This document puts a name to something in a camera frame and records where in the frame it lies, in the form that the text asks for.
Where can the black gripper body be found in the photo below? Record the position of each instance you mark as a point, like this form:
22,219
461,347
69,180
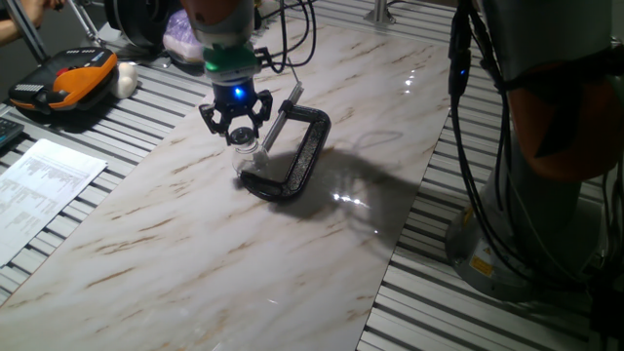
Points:
234,100

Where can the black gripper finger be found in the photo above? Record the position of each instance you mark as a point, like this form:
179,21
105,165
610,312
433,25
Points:
263,109
214,122

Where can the silver metal jar lid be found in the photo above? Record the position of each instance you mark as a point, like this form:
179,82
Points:
243,135

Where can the person's forearm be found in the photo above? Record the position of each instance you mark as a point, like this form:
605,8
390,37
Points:
10,30

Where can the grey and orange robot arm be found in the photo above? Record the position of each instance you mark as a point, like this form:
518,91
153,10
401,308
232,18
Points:
536,39

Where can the small clear glass jar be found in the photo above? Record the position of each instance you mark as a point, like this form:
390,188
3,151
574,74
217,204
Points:
248,158

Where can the person's hand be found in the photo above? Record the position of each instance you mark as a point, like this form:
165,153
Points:
39,7

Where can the black C-clamp with steel screw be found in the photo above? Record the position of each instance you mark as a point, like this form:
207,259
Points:
297,175

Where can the purple plastic bag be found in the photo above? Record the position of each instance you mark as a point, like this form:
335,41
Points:
180,36

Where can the small white rounded object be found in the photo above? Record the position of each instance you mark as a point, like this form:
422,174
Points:
126,80

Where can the marble pattern board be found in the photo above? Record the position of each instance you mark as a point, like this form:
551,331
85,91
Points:
195,244

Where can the large black round object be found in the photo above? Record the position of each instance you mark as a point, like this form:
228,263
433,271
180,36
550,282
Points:
136,19

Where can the orange and black teach pendant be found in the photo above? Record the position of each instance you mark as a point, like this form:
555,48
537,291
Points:
73,80

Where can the silver tripod leg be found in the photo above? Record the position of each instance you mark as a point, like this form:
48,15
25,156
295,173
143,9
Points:
85,22

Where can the white printed paper sheet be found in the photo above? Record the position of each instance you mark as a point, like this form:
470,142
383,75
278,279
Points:
39,190

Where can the grey metal strut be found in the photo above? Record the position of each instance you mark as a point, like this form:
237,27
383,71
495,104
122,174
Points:
27,29

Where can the silver upright post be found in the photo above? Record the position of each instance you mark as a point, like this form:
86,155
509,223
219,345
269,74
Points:
379,12

